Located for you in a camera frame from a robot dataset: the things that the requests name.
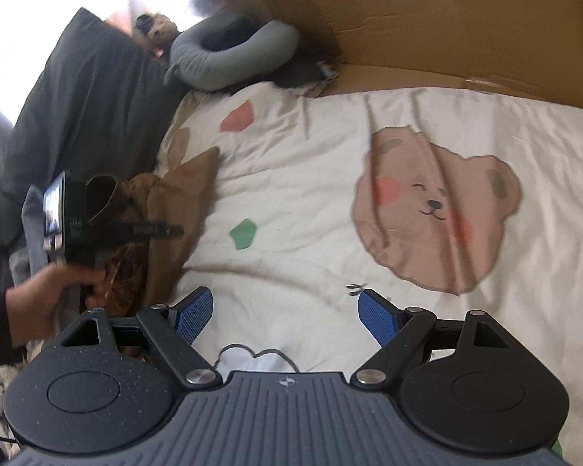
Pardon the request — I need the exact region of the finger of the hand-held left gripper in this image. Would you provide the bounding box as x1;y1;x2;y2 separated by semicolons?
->
97;222;185;244

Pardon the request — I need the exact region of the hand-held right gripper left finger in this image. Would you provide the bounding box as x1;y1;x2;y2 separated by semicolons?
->
61;287;223;390

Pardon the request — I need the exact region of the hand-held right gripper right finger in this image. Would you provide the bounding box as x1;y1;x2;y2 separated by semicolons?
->
351;289;511;390

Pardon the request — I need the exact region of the brown printed t-shirt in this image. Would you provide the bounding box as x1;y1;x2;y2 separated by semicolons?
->
85;147;220;322

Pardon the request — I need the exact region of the person's left hand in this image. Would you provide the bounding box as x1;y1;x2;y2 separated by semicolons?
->
5;266;108;349

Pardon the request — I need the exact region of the grey-blue cloth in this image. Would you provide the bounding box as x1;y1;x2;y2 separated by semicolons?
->
9;183;71;298

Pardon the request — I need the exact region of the dark grey pillow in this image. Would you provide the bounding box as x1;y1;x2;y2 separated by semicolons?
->
0;7;191;256

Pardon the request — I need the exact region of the bear print bedsheet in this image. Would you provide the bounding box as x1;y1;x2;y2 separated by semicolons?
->
0;82;583;466

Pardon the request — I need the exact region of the grey neck pillow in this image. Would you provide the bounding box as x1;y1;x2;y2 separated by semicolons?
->
164;12;300;92

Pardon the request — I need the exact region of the brown teddy bear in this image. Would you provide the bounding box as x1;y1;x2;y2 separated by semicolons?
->
135;12;182;57

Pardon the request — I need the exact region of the black cloth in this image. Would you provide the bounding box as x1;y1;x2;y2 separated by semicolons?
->
228;52;332;95

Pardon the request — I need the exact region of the patterned floral cloth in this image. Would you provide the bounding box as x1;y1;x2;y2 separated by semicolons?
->
308;61;342;98

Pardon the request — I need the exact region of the brown cardboard sheet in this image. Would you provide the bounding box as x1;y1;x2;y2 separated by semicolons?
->
223;0;583;113

